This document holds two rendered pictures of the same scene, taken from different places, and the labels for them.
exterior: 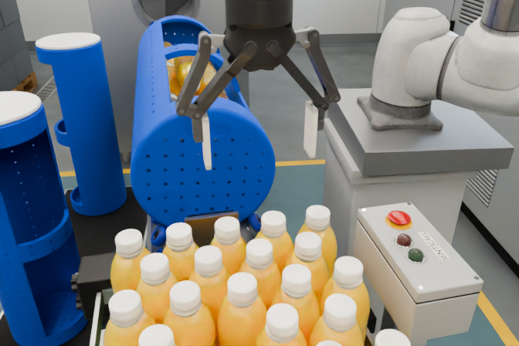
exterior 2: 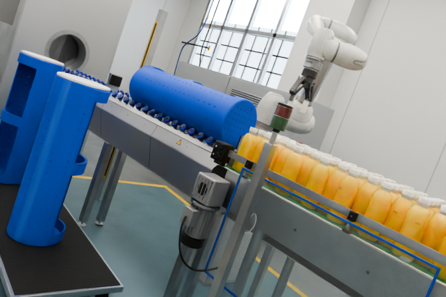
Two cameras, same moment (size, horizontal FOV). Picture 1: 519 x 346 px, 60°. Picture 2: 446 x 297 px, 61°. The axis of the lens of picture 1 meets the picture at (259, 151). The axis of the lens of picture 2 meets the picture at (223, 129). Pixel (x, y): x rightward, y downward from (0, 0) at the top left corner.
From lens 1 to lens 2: 1.64 m
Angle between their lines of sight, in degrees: 42
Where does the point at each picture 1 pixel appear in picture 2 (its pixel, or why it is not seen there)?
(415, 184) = not seen: hidden behind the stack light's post
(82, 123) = (37, 113)
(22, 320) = (44, 219)
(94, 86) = not seen: hidden behind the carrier
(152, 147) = (234, 109)
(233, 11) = (309, 73)
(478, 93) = (295, 122)
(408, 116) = (269, 129)
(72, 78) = (47, 81)
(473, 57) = (297, 111)
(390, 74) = (267, 112)
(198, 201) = (234, 134)
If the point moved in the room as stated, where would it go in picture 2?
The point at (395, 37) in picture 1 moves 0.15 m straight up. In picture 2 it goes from (271, 99) to (279, 78)
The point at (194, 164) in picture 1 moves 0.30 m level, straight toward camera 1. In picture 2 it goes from (239, 119) to (283, 137)
